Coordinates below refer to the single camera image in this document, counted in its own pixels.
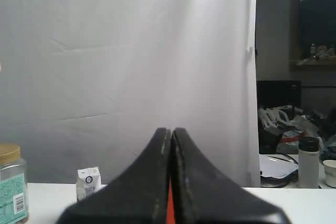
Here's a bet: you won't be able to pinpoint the cluttered bags pile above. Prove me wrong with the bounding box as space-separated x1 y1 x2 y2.
258 105 335 159

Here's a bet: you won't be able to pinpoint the black monitor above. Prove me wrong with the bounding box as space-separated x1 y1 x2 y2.
257 80 303 114

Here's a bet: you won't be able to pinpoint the white papers on desk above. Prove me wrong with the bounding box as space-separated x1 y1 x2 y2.
259 154 298 179

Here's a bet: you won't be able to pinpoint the brown pouch with orange label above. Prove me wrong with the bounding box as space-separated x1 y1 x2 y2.
166 180 176 224

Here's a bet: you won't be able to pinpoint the wooden framed shelf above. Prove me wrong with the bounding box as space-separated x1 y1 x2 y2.
289 0 335 71

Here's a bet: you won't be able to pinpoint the white paper cup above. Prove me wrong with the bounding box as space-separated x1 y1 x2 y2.
323 160 336 188

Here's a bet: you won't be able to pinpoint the white thermos with black lid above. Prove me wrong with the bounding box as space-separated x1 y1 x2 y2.
298 136 320 189

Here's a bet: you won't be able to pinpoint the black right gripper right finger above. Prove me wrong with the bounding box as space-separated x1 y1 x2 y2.
171 128 289 223

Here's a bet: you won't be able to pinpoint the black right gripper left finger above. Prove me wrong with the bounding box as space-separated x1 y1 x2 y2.
57 127 171 223

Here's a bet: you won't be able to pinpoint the small white blue milk carton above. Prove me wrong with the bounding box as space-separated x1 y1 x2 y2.
76 167 101 201

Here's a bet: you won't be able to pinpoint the clear jar with green label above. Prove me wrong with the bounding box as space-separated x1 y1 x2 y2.
1 143 29 223

